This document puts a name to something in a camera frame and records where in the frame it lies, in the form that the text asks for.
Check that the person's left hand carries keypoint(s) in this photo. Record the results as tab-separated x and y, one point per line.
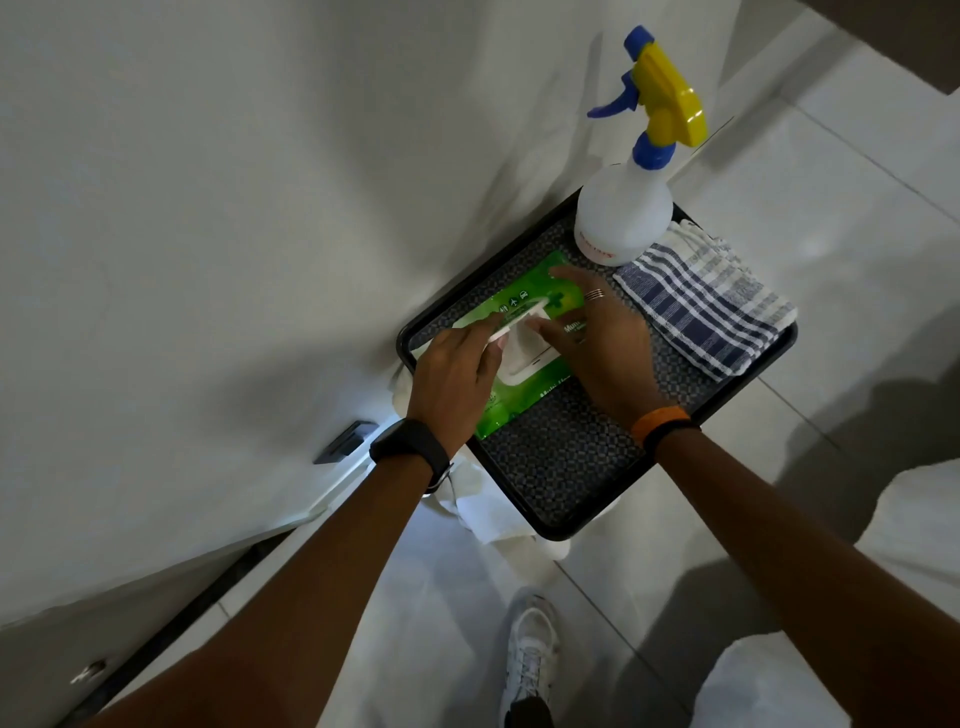
450	382

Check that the person's right hand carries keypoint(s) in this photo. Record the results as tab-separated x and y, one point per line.
607	352

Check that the person's left thumb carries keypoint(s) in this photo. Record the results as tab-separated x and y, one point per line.
498	354

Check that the person's right thumb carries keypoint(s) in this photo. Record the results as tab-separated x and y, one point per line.
546	327

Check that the green wet wipes packet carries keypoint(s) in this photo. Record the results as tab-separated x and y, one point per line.
519	405

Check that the person's right forearm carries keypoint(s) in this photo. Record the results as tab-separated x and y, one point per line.
810	577

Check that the person's left forearm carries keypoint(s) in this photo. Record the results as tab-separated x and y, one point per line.
300	600

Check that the grey patterned tray mat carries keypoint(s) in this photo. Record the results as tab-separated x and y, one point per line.
570	457

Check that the black wrist watch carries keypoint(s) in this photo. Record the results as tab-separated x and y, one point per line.
409	444

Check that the white spray bottle yellow head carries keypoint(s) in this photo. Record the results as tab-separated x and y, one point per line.
622	210

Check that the orange wristband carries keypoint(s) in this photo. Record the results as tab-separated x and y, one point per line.
658	420

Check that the blue white checked cloth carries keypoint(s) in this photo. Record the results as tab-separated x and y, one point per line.
697	300

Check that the white cloth under tray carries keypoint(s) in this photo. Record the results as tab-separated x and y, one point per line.
487	517

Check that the black plastic tray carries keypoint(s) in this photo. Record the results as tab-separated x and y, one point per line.
746	366

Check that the white sneaker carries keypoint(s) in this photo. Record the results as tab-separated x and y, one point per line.
529	652

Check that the person's dark trouser leg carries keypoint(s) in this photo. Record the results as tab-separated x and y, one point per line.
529	714

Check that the person's white garment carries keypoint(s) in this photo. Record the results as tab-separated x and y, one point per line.
765	682

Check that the dark brown furniture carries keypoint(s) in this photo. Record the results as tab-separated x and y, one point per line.
900	37

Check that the small metal door fitting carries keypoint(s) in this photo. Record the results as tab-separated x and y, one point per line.
88	671

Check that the black wall fitting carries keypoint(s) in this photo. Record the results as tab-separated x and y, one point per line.
343	444

